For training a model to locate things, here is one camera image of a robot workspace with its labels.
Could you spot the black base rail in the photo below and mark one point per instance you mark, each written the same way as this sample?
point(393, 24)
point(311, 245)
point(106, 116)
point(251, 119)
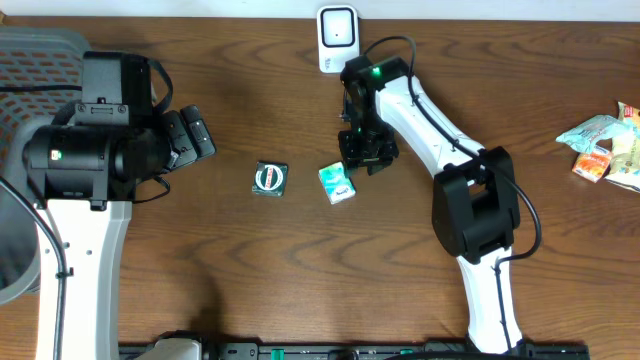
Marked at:
point(253, 351)

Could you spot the mint green wipes pack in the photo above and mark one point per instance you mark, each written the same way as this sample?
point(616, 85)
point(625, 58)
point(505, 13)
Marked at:
point(585, 136)

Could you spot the dark green soap packet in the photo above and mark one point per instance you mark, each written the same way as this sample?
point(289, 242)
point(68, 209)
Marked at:
point(270, 179)

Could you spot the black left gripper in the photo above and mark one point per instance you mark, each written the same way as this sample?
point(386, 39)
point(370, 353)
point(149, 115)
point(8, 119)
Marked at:
point(176, 127)

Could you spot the teal gum box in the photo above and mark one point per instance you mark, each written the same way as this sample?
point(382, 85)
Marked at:
point(337, 185)

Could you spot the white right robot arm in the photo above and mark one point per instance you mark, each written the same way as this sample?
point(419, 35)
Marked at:
point(474, 208)

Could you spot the cream snack bag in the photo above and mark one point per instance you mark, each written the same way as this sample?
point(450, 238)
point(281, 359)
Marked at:
point(624, 165)

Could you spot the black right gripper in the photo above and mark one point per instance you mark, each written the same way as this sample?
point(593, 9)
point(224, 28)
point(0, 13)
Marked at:
point(352, 159)

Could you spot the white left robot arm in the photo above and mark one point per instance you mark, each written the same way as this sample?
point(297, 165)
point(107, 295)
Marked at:
point(84, 169)

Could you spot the grey plastic mesh basket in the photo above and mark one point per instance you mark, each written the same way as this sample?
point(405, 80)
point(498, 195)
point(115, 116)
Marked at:
point(29, 57)

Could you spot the orange candy box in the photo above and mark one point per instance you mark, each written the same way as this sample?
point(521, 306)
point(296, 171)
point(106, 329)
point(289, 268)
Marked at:
point(593, 166)

